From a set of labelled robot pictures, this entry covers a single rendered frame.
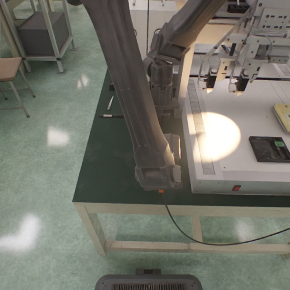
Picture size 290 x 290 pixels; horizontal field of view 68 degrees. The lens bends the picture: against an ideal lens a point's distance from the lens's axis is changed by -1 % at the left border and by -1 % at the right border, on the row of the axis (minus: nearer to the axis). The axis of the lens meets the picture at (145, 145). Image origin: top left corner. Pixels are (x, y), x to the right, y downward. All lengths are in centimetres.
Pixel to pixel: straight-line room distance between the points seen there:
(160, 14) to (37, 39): 229
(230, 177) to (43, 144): 172
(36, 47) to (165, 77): 262
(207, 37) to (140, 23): 25
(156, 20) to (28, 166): 155
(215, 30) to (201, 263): 128
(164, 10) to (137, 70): 57
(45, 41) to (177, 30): 257
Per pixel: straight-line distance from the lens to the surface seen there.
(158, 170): 44
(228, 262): 161
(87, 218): 97
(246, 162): 87
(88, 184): 87
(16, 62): 245
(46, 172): 194
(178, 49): 59
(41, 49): 309
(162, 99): 61
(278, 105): 113
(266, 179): 85
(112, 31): 36
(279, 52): 90
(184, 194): 85
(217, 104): 108
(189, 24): 52
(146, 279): 123
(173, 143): 52
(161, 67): 58
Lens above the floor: 148
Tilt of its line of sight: 49 degrees down
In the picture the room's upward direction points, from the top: 2 degrees clockwise
